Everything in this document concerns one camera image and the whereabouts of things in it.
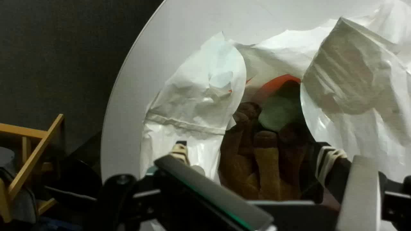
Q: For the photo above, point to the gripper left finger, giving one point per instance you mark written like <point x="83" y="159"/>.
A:
<point x="206" y="190"/>

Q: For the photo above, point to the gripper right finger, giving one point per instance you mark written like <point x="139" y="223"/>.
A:
<point x="361" y="200"/>

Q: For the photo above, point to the brown moose plush toy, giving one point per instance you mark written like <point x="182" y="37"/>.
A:
<point x="265" y="167"/>

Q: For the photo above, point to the white plastic shopping bag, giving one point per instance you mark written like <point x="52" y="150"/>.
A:
<point x="197" y="94"/>

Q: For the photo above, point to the wooden folding chair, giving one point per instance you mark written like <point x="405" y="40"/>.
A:
<point x="33" y="158"/>

